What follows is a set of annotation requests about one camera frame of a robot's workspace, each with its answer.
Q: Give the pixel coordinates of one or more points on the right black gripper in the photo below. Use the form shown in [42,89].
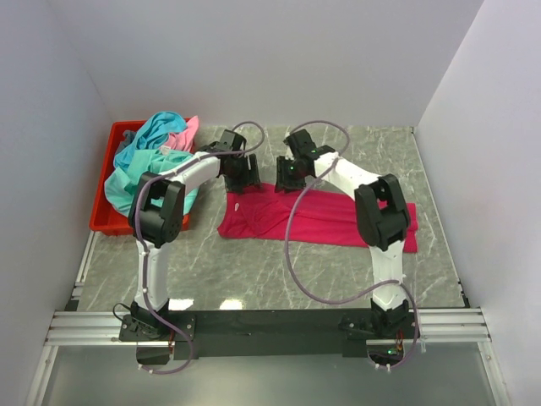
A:
[283,180]

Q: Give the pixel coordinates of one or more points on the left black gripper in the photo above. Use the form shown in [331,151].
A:
[250,178]

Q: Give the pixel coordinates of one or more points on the magenta t shirt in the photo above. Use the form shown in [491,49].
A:
[262,213]

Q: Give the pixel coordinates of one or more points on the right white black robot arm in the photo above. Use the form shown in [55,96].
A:
[382,221]

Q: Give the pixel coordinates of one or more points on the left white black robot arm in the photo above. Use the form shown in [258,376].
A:
[156,217]

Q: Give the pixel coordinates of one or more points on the pink t shirt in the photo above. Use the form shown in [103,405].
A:
[184,140]

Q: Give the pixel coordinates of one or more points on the light blue t shirt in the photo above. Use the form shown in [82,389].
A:
[150,136]

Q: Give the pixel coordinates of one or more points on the grey t shirt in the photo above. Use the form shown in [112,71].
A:
[128,137]

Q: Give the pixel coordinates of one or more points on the teal green t shirt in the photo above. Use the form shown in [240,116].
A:
[121,186]

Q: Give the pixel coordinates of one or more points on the red plastic bin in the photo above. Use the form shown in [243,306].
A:
[104,218]

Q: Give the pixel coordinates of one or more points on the black base beam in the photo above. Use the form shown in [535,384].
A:
[352,333]

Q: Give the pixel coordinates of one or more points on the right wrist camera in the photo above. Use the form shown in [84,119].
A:
[301,145]

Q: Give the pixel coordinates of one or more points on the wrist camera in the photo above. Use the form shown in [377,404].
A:
[301,145]
[230,144]

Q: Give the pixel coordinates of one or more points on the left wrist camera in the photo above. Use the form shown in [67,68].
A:
[230,144]

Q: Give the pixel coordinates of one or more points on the aluminium rail frame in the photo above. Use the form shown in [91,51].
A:
[107,274]

